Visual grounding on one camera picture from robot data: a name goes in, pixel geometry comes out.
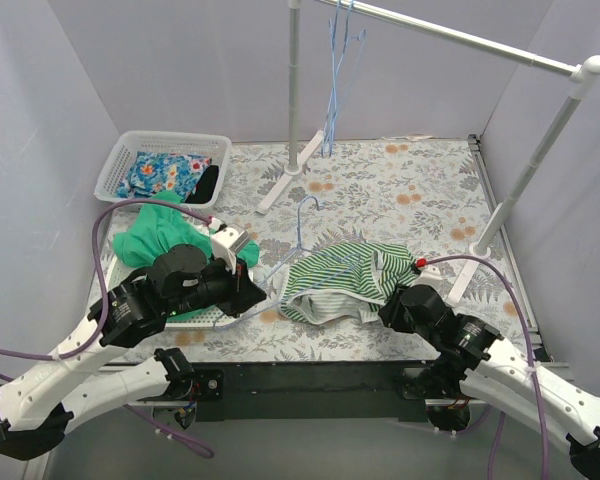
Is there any white perforated laundry basket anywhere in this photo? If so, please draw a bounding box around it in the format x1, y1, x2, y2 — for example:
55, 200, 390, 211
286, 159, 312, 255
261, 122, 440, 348
104, 257, 239, 331

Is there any green shirt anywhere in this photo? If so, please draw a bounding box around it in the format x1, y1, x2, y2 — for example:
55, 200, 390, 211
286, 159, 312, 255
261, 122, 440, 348
111, 189, 261, 323

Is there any green white striped tank top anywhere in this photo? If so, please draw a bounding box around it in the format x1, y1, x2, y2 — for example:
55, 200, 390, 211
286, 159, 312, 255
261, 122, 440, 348
278, 242, 418, 325

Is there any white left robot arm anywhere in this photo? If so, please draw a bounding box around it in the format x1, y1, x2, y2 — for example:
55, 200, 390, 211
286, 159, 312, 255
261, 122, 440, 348
0, 245, 267, 461

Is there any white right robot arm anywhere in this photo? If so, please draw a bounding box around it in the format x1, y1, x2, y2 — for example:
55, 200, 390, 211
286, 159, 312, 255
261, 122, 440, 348
379, 285, 600, 479

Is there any floral patterned table mat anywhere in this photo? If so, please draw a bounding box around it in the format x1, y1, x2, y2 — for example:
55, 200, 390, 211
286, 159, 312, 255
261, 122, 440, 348
86, 139, 539, 363

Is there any black folded cloth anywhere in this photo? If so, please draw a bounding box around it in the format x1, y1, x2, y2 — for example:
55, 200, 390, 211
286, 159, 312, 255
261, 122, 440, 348
185, 165, 219, 204

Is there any blue floral folded cloth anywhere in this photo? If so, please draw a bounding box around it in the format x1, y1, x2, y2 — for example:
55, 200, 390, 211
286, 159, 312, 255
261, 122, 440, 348
116, 151, 213, 198

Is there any white rectangular lattice basket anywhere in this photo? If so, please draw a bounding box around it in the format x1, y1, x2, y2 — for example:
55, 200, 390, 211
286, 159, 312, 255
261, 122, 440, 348
94, 130, 232, 211

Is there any white clothes rack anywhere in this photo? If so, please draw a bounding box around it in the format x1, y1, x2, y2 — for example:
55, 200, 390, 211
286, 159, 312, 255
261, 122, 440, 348
255, 0, 600, 304

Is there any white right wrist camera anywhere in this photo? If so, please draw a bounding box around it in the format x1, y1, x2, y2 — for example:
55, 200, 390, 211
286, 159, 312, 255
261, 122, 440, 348
413, 258, 443, 290

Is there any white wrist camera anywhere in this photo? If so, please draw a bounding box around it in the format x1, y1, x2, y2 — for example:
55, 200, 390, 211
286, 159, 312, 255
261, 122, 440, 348
210, 219, 250, 274
413, 258, 443, 290

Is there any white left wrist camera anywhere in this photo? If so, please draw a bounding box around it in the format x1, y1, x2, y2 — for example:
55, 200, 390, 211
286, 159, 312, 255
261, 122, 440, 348
210, 219, 250, 274

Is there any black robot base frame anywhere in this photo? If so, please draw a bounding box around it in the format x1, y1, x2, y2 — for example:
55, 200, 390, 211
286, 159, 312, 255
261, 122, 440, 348
144, 344, 491, 441

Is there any blue wire hanger pair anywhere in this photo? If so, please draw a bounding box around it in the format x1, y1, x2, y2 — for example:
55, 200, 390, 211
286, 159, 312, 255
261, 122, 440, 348
321, 1, 367, 157

